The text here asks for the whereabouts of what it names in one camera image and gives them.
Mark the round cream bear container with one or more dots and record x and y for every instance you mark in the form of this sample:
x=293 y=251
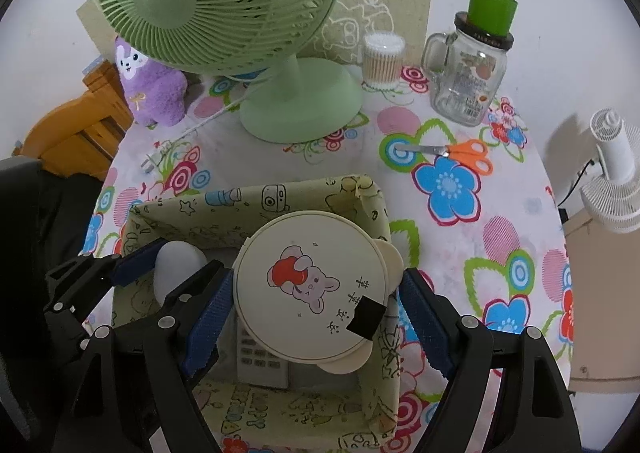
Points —
x=280 y=293

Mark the purple plush toy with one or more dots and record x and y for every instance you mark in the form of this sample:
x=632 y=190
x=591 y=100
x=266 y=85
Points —
x=155 y=93

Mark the white egg-shaped object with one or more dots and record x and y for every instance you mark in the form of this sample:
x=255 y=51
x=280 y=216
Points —
x=175 y=263

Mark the cotton swab container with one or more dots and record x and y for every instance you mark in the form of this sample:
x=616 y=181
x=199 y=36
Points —
x=382 y=63

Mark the wooden chair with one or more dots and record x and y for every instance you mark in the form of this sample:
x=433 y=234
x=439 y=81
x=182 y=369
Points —
x=65 y=128

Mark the white remote control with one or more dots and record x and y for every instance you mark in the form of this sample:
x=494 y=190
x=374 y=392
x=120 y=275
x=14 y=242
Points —
x=260 y=363

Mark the orange scissors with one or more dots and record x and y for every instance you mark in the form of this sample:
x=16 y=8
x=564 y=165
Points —
x=470 y=153

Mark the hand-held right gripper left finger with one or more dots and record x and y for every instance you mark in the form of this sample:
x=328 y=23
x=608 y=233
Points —
x=210 y=320

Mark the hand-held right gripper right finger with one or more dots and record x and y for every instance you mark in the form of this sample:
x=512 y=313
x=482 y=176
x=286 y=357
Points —
x=425 y=325

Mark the green plastic cup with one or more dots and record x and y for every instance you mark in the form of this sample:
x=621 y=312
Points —
x=492 y=10

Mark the glass jar mug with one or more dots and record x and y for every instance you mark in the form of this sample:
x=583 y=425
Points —
x=465 y=93

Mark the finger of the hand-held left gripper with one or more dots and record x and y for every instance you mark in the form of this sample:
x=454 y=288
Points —
x=67 y=320
x=137 y=263

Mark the white standing fan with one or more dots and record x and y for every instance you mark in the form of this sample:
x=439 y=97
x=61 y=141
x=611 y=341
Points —
x=615 y=158

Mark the floral tablecloth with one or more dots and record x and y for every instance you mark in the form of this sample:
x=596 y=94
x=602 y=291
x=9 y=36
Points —
x=450 y=243

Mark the black jacket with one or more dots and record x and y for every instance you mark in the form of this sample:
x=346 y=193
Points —
x=50 y=213

